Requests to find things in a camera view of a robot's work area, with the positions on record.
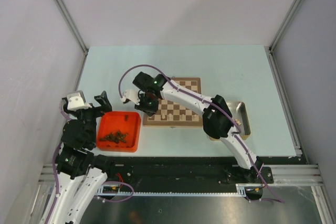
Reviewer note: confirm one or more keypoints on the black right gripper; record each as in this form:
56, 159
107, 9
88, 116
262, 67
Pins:
150, 111

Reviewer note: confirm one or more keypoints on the wooden chess board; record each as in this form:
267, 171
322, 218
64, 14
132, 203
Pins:
168, 107

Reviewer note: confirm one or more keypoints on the grey slotted cable duct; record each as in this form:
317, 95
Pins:
239, 191

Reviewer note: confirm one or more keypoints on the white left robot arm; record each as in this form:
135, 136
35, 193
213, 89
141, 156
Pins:
72, 194

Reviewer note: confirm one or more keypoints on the pile of dark chess pieces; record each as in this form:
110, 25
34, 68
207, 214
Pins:
113, 139

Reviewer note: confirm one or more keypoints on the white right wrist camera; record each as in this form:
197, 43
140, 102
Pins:
130, 95

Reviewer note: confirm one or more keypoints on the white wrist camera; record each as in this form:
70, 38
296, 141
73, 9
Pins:
130, 95
75, 101

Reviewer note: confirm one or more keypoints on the aluminium frame post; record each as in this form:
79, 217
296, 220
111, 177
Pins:
71, 25
290, 15

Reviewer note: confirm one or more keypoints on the gold metal tin tray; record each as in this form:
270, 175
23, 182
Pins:
245, 121

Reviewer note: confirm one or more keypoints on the orange plastic tray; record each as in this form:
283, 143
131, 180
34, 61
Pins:
113, 122

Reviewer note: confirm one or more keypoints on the right aluminium frame post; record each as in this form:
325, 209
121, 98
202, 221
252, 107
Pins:
290, 15

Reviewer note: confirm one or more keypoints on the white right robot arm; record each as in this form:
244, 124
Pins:
248, 162

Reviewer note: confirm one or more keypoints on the left aluminium frame post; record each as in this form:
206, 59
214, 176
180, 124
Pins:
71, 25

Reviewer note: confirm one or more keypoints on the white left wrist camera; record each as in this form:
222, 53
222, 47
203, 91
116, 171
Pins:
75, 101

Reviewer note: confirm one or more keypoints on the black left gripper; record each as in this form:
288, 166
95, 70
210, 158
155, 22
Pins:
106, 106

